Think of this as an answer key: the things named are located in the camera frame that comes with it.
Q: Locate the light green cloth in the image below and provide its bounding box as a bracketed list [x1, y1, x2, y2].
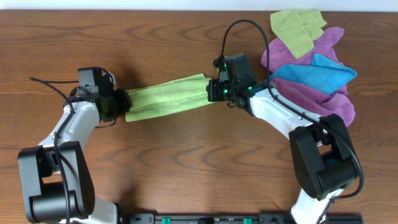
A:
[126, 73, 210, 122]

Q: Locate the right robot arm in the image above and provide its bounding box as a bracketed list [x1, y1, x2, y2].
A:
[206, 54, 363, 223]

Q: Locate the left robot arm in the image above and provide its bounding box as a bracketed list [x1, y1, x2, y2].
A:
[17, 67, 132, 223]

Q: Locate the upper purple cloth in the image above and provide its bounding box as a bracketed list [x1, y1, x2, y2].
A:
[269, 27, 345, 72]

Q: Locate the purple cloth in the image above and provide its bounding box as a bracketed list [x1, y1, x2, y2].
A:
[269, 27, 345, 72]
[271, 78, 356, 127]

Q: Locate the olive green cloth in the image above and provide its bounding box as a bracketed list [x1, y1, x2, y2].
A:
[270, 10, 327, 59]

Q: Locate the lower purple cloth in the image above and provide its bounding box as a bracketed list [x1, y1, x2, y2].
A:
[271, 78, 356, 127]

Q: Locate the blue cloth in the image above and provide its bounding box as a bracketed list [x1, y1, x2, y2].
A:
[269, 54, 358, 95]

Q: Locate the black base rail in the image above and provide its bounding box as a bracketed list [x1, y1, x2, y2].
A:
[118, 212, 364, 224]

